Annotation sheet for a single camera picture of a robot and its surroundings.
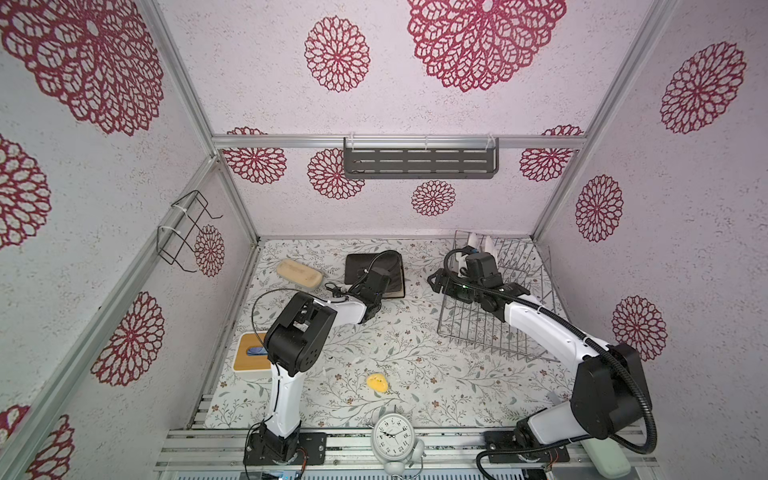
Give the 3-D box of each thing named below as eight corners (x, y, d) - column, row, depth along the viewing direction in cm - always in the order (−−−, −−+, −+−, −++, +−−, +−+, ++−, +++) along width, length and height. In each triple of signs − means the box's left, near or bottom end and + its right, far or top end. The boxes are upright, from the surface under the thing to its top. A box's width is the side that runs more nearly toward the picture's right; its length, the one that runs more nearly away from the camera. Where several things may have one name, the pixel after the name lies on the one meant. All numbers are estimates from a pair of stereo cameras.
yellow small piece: (367, 392, 85) (367, 388, 82) (368, 377, 87) (367, 373, 85) (388, 392, 85) (388, 388, 82) (388, 377, 87) (388, 373, 85)
